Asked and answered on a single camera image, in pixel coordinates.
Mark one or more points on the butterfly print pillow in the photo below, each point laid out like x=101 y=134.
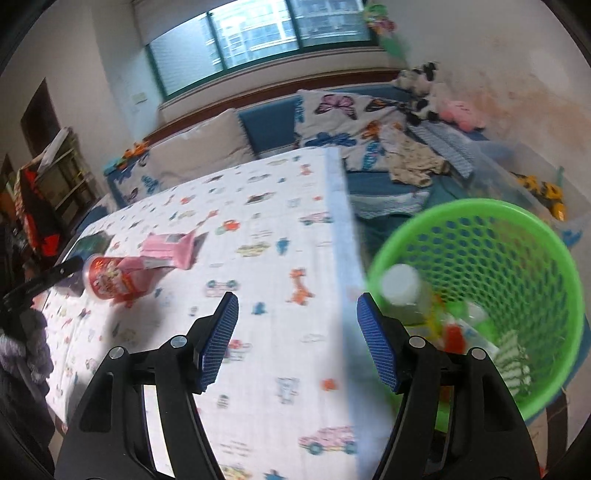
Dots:
x=337 y=115
x=134 y=184

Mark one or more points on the beige pillow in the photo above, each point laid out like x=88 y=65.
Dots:
x=198 y=147

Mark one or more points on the person's left hand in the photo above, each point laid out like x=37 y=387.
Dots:
x=27 y=350

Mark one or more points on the yellow toy truck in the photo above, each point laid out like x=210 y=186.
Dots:
x=545 y=194

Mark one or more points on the blue bench cushion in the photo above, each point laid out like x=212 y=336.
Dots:
x=397 y=203

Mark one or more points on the pink plush toy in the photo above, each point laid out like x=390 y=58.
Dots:
x=461 y=115

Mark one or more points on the red printed snack cup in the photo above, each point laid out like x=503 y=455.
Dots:
x=106 y=279

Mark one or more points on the pink wrapper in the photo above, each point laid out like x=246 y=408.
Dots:
x=171 y=249

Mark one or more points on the clear storage box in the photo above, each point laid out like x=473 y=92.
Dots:
x=508 y=161

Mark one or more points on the green plastic basket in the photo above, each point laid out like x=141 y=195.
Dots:
x=517 y=277

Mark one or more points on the orange toy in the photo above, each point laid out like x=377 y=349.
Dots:
x=129 y=154

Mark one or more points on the black white cow plush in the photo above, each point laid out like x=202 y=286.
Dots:
x=418 y=78
x=425 y=110

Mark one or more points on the grey striped cloth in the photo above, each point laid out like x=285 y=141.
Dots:
x=448 y=147

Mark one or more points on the shelf rack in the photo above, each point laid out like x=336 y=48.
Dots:
x=69 y=175

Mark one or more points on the green framed window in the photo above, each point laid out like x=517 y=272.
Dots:
x=258 y=32

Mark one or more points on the blue backrest cushion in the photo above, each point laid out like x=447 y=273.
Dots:
x=268 y=124

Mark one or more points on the dark green packet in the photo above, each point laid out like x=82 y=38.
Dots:
x=92 y=244

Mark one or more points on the red black bag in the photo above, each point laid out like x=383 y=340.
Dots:
x=39 y=217

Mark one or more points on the beige printed garment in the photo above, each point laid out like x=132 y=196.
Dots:
x=411 y=161

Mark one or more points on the clear plastic jar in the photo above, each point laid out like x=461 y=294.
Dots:
x=401 y=284

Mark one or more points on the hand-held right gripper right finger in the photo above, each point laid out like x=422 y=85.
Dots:
x=378 y=346

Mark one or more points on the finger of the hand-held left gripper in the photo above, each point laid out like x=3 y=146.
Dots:
x=55 y=272

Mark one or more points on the pink white small packet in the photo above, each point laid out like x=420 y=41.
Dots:
x=138 y=265

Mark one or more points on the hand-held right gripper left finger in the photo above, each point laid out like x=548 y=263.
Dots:
x=219 y=341

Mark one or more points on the flower wall sticker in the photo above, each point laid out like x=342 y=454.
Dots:
x=383 y=23

